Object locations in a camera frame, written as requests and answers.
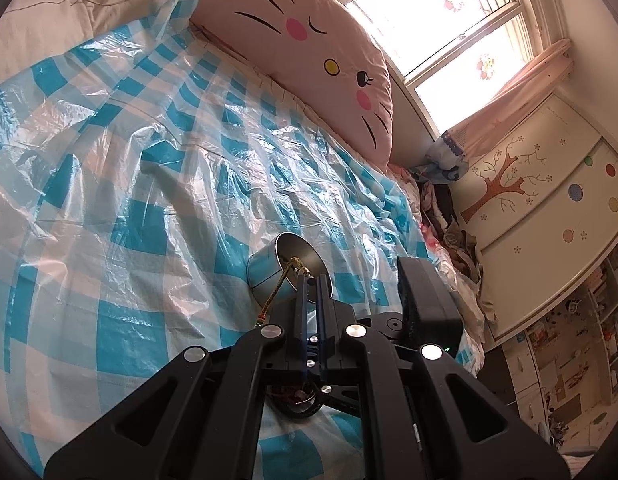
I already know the pile of clothes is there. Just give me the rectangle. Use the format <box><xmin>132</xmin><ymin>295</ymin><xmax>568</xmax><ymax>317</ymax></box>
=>
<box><xmin>416</xmin><ymin>177</ymin><xmax>496</xmax><ymax>325</ymax></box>

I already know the olive cord beaded bracelet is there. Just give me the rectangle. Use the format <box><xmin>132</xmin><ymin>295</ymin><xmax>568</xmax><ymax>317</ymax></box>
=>
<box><xmin>256</xmin><ymin>256</ymin><xmax>311</xmax><ymax>325</ymax></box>

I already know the round silver metal tin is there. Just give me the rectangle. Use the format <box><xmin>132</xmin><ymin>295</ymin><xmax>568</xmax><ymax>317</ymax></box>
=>
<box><xmin>246</xmin><ymin>232</ymin><xmax>332</xmax><ymax>307</ymax></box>

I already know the pink curtain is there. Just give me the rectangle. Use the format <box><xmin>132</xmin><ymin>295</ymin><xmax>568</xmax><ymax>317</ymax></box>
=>
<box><xmin>444</xmin><ymin>38</ymin><xmax>574</xmax><ymax>162</ymax></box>

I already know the blue white checkered plastic sheet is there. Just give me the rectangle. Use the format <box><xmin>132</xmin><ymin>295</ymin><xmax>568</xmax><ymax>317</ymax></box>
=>
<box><xmin>0</xmin><ymin>0</ymin><xmax>461</xmax><ymax>472</ymax></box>

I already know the cream wardrobe with tree decal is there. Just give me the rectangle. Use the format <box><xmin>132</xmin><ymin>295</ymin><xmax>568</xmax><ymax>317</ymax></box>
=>
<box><xmin>451</xmin><ymin>96</ymin><xmax>618</xmax><ymax>344</ymax></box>

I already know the cream duvet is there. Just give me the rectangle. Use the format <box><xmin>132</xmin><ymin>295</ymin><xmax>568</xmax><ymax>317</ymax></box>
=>
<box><xmin>0</xmin><ymin>0</ymin><xmax>167</xmax><ymax>84</ymax></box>

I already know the window with white frame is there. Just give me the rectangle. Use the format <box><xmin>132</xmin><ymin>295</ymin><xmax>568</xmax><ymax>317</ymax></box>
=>
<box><xmin>341</xmin><ymin>0</ymin><xmax>565</xmax><ymax>134</ymax></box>

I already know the pink cat face pillow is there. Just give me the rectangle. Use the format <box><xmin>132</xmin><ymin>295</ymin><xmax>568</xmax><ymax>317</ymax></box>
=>
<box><xmin>192</xmin><ymin>0</ymin><xmax>393</xmax><ymax>167</ymax></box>

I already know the blue white patterned fabric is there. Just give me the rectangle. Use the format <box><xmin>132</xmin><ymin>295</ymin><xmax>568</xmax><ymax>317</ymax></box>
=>
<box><xmin>424</xmin><ymin>131</ymin><xmax>469</xmax><ymax>184</ymax></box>

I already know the cluttered white shelf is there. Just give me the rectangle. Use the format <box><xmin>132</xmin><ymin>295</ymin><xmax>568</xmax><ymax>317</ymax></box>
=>
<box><xmin>502</xmin><ymin>244</ymin><xmax>618</xmax><ymax>452</ymax></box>

